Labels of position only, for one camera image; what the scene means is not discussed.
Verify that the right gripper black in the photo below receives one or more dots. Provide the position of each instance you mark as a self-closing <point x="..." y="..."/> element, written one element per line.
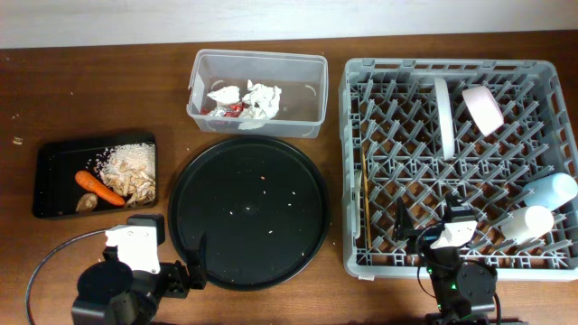
<point x="404" y="230"/>

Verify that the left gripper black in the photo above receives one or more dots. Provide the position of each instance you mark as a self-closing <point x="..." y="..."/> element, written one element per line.
<point x="179" y="284"/>

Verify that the wooden chopstick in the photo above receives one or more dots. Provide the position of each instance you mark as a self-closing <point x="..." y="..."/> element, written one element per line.
<point x="365" y="200"/>

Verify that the round black serving tray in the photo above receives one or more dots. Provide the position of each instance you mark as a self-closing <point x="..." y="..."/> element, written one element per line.
<point x="258" y="205"/>

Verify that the grey plate with food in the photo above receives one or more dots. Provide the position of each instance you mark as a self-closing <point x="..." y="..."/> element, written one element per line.
<point x="445" y="117"/>

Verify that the white cup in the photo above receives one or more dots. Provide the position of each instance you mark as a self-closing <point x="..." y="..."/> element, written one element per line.
<point x="527" y="224"/>

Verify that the orange carrot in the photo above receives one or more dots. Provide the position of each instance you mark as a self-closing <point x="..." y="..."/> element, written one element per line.
<point x="90" y="183"/>

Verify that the pink bowl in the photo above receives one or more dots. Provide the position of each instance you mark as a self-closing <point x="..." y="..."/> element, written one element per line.
<point x="484" y="109"/>

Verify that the light blue cup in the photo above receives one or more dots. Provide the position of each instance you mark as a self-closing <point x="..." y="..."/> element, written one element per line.
<point x="552" y="191"/>

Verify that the red snack wrapper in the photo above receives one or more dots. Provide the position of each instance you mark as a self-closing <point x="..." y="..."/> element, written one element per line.
<point x="232" y="110"/>

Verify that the white tissue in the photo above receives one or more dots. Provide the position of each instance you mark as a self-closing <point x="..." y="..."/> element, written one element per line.
<point x="262" y="104"/>
<point x="225" y="96"/>

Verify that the white plastic fork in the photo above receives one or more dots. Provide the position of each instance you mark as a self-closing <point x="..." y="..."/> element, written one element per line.
<point x="357" y="197"/>

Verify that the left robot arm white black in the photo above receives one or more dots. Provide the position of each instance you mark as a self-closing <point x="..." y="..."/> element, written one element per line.
<point x="127" y="286"/>

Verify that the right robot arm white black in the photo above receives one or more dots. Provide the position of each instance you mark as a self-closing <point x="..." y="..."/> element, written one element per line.
<point x="464" y="290"/>

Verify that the grey dishwasher rack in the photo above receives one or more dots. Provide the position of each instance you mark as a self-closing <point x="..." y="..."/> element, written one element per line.
<point x="389" y="107"/>

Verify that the clear plastic waste bin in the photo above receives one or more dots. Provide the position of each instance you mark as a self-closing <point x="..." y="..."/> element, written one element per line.
<point x="303" y="80"/>

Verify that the pile of rice and shells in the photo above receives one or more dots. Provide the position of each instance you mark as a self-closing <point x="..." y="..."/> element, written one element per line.
<point x="129" y="171"/>

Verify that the black rectangular tray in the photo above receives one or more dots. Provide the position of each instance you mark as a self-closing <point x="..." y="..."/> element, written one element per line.
<point x="56" y="193"/>

